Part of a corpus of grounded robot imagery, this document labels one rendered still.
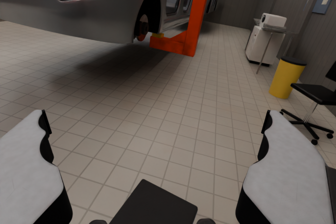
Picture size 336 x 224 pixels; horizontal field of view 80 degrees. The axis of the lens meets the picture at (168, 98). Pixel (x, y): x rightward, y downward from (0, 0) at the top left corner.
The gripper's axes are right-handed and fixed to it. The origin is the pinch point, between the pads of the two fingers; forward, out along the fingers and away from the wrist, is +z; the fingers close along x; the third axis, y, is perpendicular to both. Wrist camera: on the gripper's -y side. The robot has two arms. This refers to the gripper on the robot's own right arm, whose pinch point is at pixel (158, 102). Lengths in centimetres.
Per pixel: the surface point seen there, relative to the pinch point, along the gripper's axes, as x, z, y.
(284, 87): 199, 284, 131
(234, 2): 412, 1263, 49
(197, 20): 46, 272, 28
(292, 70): 202, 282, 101
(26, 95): -157, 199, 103
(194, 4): 41, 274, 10
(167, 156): 5, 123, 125
